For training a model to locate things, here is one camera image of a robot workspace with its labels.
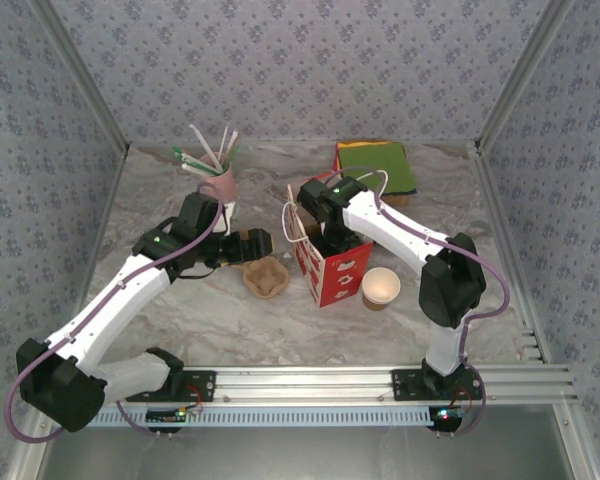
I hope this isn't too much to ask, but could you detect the pale slotted cable duct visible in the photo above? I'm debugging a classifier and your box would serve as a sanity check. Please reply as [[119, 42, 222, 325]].
[[53, 405, 435, 429]]

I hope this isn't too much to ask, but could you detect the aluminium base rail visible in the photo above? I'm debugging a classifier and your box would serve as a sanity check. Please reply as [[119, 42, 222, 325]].
[[33, 364, 580, 407]]

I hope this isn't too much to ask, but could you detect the red white paper gift bag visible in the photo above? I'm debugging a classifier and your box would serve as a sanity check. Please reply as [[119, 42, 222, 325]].
[[281, 169, 390, 309]]

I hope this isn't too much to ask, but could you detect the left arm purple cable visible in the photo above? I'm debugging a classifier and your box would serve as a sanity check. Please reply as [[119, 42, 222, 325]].
[[3, 180, 227, 444]]

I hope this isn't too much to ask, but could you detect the colourful paper napkin stack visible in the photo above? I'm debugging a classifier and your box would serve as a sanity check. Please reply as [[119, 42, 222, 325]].
[[334, 141, 418, 197]]

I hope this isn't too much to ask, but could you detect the brown paper coffee cup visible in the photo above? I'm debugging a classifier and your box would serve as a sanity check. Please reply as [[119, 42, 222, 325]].
[[361, 266, 402, 312]]

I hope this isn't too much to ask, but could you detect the pink metal bucket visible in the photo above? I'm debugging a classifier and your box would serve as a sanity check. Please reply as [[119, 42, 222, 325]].
[[198, 153, 239, 203]]

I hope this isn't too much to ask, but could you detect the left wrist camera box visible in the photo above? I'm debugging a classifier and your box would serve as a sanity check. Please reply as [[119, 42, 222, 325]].
[[223, 200, 241, 235]]

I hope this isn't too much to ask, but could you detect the aluminium corner post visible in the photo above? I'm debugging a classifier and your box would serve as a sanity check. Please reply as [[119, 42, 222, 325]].
[[474, 0, 579, 154], [29, 0, 131, 154]]

